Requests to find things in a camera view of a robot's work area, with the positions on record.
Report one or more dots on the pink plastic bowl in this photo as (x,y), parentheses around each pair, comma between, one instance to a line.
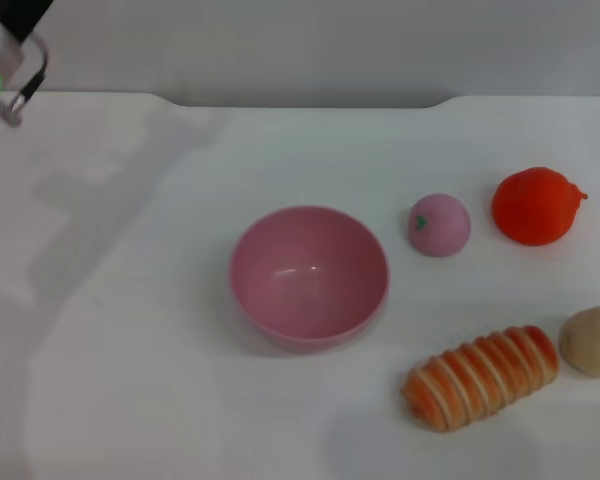
(307,295)

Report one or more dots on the orange striped bread loaf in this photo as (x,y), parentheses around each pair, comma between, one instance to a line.
(480,375)

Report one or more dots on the beige potato toy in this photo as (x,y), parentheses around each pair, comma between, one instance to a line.
(592,345)

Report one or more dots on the pink bun with green mark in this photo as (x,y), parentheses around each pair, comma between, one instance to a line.
(442,227)

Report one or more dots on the red round toy fruit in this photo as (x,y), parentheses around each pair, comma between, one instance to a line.
(532,207)

